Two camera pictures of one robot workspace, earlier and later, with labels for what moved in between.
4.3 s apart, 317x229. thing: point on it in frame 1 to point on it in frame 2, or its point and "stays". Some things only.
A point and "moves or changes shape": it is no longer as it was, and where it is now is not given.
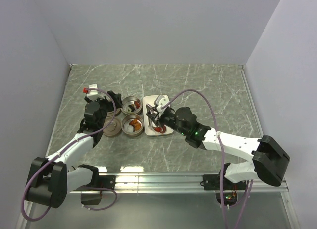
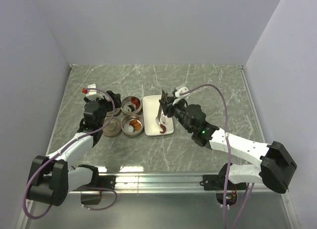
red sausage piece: [157, 129] to [135, 100]
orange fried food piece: [137, 126] stays
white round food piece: [130, 129] stays
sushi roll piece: [129, 108] stays
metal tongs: [150, 109] moves or changes shape
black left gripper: [116, 98] stays
